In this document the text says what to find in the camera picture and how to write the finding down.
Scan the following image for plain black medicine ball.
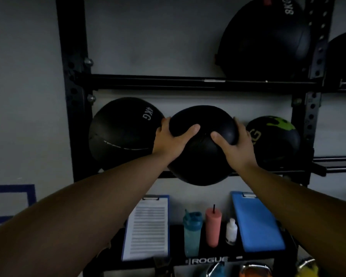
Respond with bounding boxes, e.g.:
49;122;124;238
167;105;240;187

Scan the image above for black metal storage rack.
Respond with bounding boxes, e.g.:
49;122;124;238
55;0;346;188

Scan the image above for pink tumbler with straw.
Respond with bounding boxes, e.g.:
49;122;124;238
205;204;222;248

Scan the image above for blue kettlebell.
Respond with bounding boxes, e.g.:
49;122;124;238
202;262;228;277

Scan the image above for person's left hand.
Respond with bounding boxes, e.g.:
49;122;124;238
152;117;201;165

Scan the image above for plain blue clipboard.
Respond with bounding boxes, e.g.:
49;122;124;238
230;191;286;254

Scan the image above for person's right hand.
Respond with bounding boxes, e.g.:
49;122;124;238
210;117;259;173

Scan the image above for teal shaker bottle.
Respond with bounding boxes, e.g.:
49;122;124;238
183;209;203;258

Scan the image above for printed white paper sheet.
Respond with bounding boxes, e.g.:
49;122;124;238
122;205;169;261

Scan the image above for yellow kettlebell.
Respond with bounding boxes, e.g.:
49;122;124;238
295;257;319;277

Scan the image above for large black medicine ball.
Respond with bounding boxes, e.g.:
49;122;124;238
216;0;311;81

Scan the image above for person's left forearm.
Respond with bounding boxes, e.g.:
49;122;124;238
0;151;173;277

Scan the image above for black box with white print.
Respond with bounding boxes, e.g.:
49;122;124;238
83;223;300;277

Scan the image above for black medicine ball green splash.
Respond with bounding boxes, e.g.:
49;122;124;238
246;115;301;168

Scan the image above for blue clipboard with paper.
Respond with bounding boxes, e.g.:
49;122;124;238
121;194;171;262

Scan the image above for person's right forearm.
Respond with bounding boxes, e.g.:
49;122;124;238
236;164;346;277

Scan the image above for orange kettlebell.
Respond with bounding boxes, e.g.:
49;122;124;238
238;262;273;277

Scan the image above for small white squeeze bottle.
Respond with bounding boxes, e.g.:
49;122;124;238
225;218;238;246

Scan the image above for black medicine ball white print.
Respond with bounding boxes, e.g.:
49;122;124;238
88;97;165;171

